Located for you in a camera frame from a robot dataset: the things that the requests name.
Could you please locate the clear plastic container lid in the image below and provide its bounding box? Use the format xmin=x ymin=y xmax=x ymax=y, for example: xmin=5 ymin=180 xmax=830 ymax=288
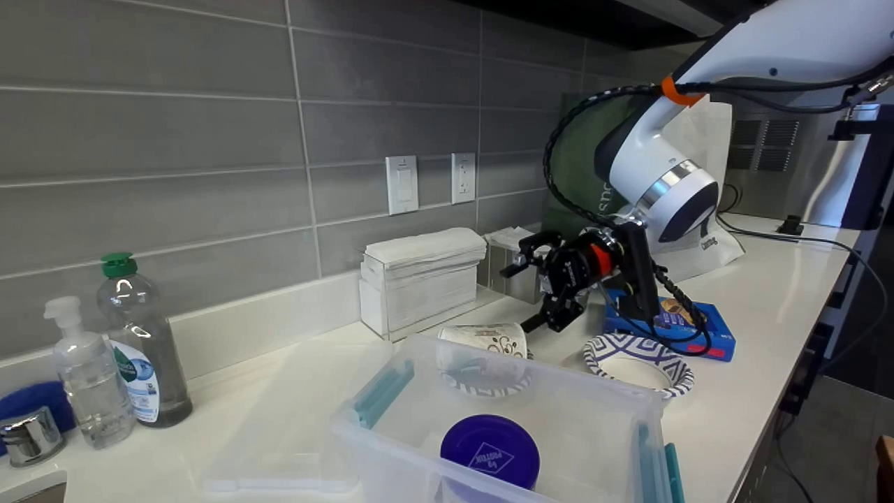
xmin=195 ymin=345 xmax=414 ymax=503

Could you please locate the clear plastic storage container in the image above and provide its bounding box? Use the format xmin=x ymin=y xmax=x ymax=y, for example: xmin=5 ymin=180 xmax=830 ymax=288
xmin=333 ymin=334 xmax=689 ymax=503

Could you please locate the blue snack box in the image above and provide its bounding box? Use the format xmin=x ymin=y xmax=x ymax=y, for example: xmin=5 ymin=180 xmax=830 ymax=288
xmin=601 ymin=286 xmax=741 ymax=367

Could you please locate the clear pump sanitizer bottle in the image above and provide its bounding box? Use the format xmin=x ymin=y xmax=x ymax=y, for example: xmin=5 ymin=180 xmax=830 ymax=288
xmin=42 ymin=295 xmax=139 ymax=453

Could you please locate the metal napkin box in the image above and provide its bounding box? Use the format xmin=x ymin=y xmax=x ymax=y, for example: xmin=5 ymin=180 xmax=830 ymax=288
xmin=480 ymin=225 xmax=554 ymax=307

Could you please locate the blue sponge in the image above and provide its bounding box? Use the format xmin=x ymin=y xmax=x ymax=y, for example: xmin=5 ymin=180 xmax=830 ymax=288
xmin=0 ymin=379 xmax=81 ymax=462

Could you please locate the black countertop cable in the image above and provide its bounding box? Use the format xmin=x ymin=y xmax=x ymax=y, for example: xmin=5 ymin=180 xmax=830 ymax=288
xmin=714 ymin=219 xmax=894 ymax=374

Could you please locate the purple round lid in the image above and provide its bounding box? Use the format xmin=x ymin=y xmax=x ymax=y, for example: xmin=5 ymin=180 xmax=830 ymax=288
xmin=439 ymin=411 xmax=544 ymax=493

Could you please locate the chrome faucet part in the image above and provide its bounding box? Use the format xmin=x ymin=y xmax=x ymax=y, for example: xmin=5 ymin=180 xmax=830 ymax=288
xmin=0 ymin=406 xmax=69 ymax=469

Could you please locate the dark green bag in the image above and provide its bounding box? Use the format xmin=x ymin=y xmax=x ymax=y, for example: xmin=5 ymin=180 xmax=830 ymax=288
xmin=541 ymin=89 xmax=647 ymax=239

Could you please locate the black camera on tripod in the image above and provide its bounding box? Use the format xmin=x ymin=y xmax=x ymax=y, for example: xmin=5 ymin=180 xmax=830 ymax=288
xmin=823 ymin=89 xmax=883 ymax=144

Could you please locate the white paper towel dispenser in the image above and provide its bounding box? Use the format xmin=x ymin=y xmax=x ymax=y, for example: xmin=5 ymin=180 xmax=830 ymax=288
xmin=355 ymin=225 xmax=489 ymax=342

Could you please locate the blue patterned paper plate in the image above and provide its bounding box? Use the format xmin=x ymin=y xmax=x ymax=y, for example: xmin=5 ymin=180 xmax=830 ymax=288
xmin=442 ymin=331 xmax=540 ymax=397
xmin=577 ymin=331 xmax=699 ymax=402

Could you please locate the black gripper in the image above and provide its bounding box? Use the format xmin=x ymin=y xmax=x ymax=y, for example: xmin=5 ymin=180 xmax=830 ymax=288
xmin=499 ymin=225 xmax=626 ymax=338

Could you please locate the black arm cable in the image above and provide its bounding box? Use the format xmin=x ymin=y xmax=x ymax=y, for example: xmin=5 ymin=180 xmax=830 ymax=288
xmin=540 ymin=82 xmax=714 ymax=359

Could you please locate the patterned paper cup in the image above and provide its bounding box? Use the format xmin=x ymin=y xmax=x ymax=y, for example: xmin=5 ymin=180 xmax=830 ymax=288
xmin=435 ymin=321 xmax=534 ymax=363

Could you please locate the white wall outlet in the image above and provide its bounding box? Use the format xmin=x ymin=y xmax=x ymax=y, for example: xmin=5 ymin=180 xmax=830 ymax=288
xmin=446 ymin=149 xmax=480 ymax=207
xmin=382 ymin=152 xmax=422 ymax=219

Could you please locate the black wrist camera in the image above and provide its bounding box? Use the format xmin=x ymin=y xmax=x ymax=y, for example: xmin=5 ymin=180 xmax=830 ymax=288
xmin=618 ymin=219 xmax=667 ymax=324

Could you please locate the green capped soap bottle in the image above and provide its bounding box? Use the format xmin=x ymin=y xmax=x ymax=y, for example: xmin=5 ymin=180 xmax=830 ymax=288
xmin=95 ymin=250 xmax=195 ymax=430

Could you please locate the small black plug adapter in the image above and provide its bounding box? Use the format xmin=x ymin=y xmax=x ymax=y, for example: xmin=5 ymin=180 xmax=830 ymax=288
xmin=773 ymin=212 xmax=809 ymax=239

